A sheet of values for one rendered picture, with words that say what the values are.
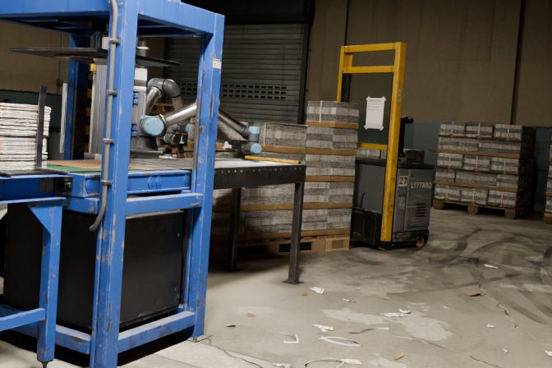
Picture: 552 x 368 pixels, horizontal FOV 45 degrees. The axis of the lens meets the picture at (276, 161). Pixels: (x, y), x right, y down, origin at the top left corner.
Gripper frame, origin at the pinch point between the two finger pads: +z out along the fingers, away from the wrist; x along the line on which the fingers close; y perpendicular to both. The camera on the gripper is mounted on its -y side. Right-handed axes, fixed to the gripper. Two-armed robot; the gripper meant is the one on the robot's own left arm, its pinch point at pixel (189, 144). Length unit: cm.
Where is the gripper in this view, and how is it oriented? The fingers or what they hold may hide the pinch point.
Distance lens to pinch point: 535.1
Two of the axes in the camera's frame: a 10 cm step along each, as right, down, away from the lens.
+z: 6.4, 0.9, -7.6
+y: 0.7, -10.0, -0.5
